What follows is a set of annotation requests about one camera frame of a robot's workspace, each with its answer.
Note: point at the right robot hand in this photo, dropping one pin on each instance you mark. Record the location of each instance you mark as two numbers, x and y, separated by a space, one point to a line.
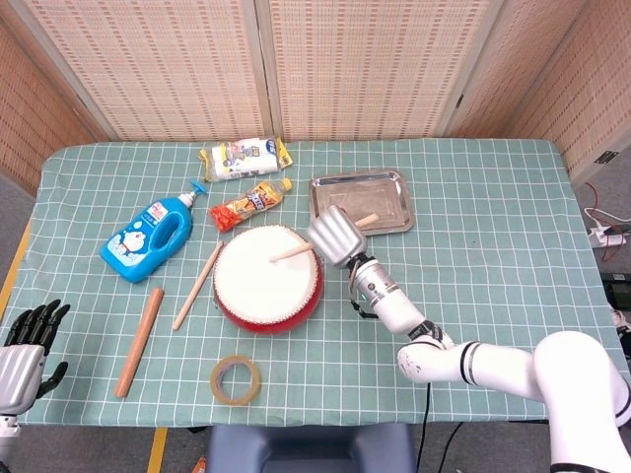
337 236

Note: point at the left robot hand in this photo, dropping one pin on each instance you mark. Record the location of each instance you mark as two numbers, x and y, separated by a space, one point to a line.
20 369

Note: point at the wooden drumstick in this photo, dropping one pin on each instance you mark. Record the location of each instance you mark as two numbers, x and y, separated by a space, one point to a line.
291 252
197 286

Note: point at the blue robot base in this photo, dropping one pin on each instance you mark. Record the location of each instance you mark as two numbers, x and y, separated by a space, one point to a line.
305 448

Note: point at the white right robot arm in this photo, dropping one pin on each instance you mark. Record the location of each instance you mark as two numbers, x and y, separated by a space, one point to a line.
394 305

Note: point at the stainless steel tray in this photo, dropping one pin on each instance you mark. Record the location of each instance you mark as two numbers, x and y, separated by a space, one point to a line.
384 197

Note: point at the red drum white skin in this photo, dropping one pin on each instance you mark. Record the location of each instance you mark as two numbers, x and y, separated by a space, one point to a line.
261 286

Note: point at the orange snack packet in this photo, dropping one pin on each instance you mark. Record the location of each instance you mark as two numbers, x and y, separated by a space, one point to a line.
246 204

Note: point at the green checked tablecloth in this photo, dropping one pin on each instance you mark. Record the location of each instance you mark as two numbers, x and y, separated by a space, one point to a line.
443 295

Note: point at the thick wooden rolling pin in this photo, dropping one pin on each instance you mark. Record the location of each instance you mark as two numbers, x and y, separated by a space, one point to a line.
140 340

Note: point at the white yellow tissue pack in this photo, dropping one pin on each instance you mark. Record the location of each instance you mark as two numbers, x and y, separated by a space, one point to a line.
241 157

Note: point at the blue detergent pump bottle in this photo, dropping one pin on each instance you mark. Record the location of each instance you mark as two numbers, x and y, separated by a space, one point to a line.
138 246

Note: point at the clear packing tape roll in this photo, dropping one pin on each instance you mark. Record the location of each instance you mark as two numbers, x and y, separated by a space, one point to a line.
235 400

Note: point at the bamboo folding screen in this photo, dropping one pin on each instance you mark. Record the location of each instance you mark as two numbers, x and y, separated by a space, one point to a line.
172 69

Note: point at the white power strip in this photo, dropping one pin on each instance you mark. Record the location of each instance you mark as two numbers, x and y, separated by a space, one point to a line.
604 239

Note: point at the black box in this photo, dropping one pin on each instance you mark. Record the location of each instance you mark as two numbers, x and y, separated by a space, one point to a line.
618 290

